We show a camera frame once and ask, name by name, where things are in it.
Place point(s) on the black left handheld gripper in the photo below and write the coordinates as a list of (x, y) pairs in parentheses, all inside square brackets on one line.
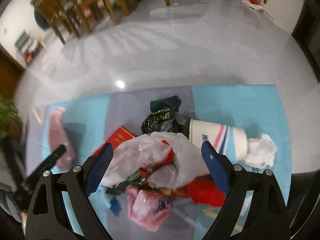
[(26, 187)]

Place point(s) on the crumpled pink wrapper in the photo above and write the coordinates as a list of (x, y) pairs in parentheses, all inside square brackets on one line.
[(148, 209)]

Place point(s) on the wooden chair near left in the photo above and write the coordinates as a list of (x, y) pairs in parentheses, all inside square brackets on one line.
[(54, 13)]

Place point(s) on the beige striped paper cup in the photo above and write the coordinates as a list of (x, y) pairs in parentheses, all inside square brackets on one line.
[(226, 140)]

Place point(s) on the white wall cabinet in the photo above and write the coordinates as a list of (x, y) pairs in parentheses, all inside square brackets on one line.
[(284, 13)]

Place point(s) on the red gold snack wrapper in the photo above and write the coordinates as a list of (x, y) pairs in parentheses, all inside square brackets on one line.
[(200, 190)]

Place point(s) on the pink white printed wrapper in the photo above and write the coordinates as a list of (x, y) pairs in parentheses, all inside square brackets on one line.
[(57, 136)]

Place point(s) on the blue crumpled wrapper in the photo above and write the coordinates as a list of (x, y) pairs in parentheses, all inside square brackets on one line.
[(114, 205)]

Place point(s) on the dark green crumpled wrapper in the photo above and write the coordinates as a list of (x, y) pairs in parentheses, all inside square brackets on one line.
[(164, 116)]

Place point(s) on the stack of boxes by wall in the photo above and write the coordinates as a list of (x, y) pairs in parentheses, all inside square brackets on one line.
[(28, 47)]

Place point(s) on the dark glass door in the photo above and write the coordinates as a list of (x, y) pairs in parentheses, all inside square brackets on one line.
[(306, 34)]

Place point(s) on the red cigarette box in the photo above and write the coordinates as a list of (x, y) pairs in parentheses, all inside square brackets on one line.
[(121, 134)]

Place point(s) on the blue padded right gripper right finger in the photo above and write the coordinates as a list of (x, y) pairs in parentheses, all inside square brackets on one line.
[(216, 166)]

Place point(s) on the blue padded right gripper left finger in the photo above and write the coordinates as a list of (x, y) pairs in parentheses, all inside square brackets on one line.
[(96, 166)]

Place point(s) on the white translucent plastic bag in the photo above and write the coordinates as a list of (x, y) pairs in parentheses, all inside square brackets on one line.
[(150, 150)]

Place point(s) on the crumpled white tissue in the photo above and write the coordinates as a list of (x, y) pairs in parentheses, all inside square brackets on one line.
[(261, 152)]

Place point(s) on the green potted plant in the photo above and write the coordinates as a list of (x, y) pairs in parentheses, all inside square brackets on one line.
[(11, 124)]

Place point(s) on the brown wooden door left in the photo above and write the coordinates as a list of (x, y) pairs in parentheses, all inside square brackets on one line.
[(10, 74)]

